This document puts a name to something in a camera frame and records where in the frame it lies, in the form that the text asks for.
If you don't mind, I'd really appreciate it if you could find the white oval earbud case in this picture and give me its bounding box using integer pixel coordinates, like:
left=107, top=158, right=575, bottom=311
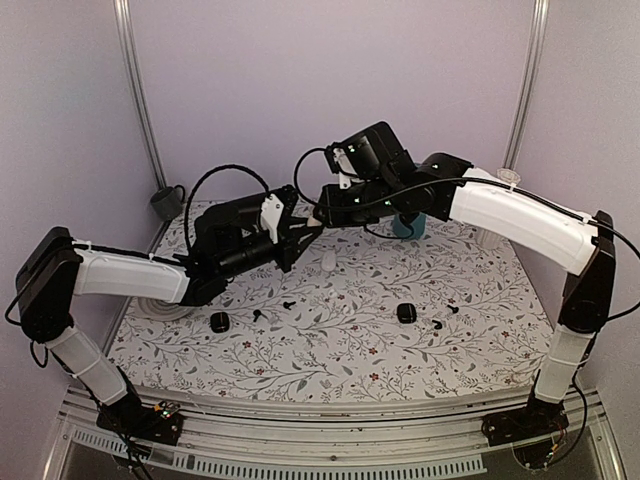
left=321, top=251, right=337, bottom=272

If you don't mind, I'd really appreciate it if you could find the white ribbed vase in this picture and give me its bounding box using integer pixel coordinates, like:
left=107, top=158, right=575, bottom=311
left=476, top=168, right=521, bottom=250

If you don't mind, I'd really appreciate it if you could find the black earbud case left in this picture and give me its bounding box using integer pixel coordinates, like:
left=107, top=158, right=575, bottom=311
left=209, top=312, right=230, bottom=334

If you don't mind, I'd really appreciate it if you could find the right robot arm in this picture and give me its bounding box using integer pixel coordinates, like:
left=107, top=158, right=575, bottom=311
left=313, top=121, right=616, bottom=436

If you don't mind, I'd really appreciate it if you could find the aluminium front rail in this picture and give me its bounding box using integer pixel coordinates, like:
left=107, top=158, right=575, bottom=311
left=43, top=387, right=628, bottom=479

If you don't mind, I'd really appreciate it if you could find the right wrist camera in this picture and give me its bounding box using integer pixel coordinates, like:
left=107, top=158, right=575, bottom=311
left=325, top=145, right=358, bottom=190

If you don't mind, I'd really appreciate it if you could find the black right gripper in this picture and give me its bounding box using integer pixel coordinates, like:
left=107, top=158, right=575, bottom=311
left=315, top=176, right=402, bottom=227

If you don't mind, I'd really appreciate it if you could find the black earbud case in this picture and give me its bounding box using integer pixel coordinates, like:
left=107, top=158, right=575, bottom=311
left=209, top=312, right=230, bottom=334
left=396, top=303, right=417, bottom=324

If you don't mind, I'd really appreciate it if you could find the aluminium frame post left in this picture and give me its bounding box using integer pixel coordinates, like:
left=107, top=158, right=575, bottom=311
left=113, top=0, right=167, bottom=189

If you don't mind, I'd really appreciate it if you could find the white ribbed plate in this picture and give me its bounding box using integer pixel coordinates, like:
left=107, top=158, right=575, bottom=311
left=136, top=298, right=195, bottom=322

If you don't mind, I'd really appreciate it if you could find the white earbud charging case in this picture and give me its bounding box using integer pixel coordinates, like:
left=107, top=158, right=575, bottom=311
left=307, top=216, right=322, bottom=227

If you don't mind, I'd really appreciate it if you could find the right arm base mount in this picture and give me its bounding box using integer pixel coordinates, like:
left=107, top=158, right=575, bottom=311
left=481, top=405, right=569, bottom=446

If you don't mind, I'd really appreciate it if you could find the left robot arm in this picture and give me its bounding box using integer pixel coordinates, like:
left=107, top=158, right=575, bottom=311
left=7, top=185, right=322, bottom=434

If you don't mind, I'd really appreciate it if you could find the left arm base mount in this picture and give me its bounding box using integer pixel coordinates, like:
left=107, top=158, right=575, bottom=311
left=96, top=397, right=185, bottom=446

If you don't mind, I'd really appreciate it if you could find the dark green ceramic mug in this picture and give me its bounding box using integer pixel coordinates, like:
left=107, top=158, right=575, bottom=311
left=150, top=185, right=186, bottom=221

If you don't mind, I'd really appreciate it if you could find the teal plastic cup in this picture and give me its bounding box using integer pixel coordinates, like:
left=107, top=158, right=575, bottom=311
left=392, top=213, right=426, bottom=240

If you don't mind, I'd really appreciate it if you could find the black earbud case right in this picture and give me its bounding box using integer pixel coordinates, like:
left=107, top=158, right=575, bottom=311
left=396, top=303, right=417, bottom=324

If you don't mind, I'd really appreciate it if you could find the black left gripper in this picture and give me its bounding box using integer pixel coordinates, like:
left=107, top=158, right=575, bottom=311
left=217, top=217, right=322, bottom=280

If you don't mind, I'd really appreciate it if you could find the floral patterned table mat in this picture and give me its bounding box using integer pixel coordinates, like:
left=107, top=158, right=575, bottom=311
left=109, top=220, right=552, bottom=403

